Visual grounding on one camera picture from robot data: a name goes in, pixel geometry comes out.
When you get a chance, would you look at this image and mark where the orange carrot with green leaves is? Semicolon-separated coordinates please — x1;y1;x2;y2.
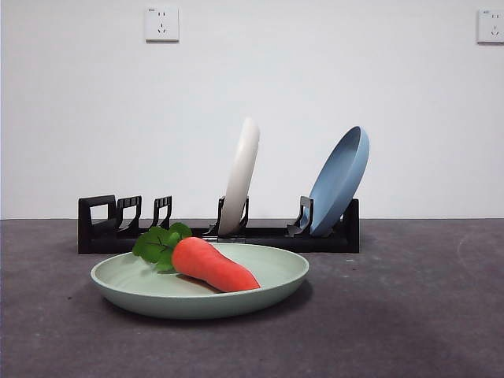
132;222;261;293

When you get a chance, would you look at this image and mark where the green plate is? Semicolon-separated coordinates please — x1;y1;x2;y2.
90;243;310;319

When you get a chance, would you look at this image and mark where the white plate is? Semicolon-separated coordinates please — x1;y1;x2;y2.
218;117;261;236

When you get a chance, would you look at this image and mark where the blue plate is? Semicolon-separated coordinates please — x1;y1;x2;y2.
309;125;371;237

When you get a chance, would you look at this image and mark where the black plate rack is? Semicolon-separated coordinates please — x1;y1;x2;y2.
77;195;360;255

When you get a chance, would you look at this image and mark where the white wall socket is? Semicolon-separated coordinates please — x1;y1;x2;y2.
145;6;180;43
476;8;504;45

